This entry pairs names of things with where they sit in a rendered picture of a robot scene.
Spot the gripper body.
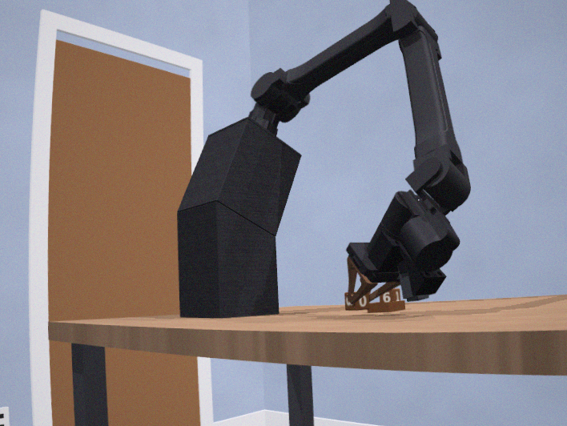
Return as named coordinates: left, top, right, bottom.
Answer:
left=346, top=220, right=400, bottom=283

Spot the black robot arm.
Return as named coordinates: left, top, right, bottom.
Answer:
left=248, top=0, right=471, bottom=302

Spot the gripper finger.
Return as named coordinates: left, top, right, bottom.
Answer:
left=369, top=282, right=400, bottom=302
left=347, top=256, right=378, bottom=304

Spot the brown wooden tray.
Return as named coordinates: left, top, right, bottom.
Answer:
left=368, top=300, right=405, bottom=313

